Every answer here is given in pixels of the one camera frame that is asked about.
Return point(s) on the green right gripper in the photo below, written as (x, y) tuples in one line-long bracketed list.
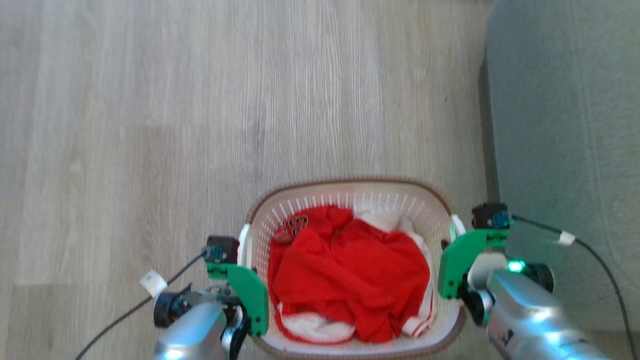
[(457, 260)]

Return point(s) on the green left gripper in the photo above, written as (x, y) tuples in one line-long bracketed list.
[(250, 295)]

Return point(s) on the white plastic laundry basket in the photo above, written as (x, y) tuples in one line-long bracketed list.
[(320, 195)]

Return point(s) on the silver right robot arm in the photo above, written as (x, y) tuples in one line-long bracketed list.
[(530, 320)]

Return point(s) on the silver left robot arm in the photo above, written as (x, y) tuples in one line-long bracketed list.
[(195, 330)]

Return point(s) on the white cloth garment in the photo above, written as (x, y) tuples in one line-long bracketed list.
[(385, 219)]

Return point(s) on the red sports jersey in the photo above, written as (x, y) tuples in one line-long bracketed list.
[(350, 275)]

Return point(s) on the grey-green fabric sofa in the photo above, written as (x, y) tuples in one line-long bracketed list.
[(565, 125)]

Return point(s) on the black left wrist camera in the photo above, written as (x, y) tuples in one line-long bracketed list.
[(225, 247)]

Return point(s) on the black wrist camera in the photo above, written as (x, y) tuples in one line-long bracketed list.
[(225, 247), (489, 215)]

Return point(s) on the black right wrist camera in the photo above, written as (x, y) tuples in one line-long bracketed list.
[(489, 215)]

